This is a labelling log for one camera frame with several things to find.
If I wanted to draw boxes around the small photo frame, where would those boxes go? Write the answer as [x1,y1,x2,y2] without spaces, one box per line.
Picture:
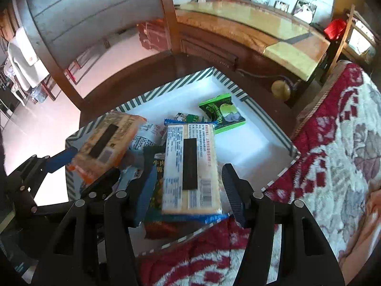
[273,0,290,13]

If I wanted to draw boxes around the dark red snack packet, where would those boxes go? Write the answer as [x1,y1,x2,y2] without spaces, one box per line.
[144,219,191,240]

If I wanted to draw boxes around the dark green cracker packet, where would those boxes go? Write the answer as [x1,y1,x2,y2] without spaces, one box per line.
[143,146,167,224]

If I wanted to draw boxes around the small pale green packet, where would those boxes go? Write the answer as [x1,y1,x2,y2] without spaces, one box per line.
[173,112,201,124]

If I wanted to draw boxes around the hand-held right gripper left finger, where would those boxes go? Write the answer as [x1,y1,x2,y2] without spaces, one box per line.
[31,167,158,286]

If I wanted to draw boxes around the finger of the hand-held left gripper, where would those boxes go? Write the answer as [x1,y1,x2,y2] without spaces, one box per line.
[4,146,79,194]
[18,167,121,215]

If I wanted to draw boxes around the gold round knob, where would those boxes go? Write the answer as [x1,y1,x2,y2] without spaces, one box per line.
[271,80,291,100]

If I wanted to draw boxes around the red gift bag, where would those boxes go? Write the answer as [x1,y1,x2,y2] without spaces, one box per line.
[324,19,347,41]

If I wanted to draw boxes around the large photo frame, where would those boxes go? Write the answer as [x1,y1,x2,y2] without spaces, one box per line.
[292,0,317,24]

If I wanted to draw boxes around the wooden dining table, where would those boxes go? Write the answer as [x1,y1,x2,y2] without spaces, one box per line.
[138,0,331,108]

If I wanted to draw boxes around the orange cracker packet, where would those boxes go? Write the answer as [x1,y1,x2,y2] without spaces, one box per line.
[66,111,148,185]

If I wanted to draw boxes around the white cloth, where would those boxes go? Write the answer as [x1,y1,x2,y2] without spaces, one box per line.
[7,27,50,96]

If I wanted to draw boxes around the bright green snack packet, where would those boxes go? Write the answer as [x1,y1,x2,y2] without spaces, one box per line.
[198,94,246,134]

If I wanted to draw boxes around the wooden chair grey back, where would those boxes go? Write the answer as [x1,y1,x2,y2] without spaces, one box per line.
[0,0,179,108]

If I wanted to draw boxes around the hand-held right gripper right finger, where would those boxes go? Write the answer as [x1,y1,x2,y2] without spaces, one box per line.
[222,163,346,286]

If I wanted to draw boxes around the green white striped box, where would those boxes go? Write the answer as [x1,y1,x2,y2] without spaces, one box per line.
[65,67,301,257]

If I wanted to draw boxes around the wooden rack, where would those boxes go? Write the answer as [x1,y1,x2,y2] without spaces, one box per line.
[327,4,378,78]

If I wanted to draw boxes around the blue white cracker packet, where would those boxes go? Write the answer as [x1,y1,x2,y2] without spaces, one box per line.
[161,119,230,224]

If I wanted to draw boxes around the red floral blanket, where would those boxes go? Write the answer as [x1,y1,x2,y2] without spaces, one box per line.
[140,61,381,286]

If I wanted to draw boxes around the white snack packet red label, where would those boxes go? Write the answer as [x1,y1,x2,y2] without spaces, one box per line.
[128,122,167,155]

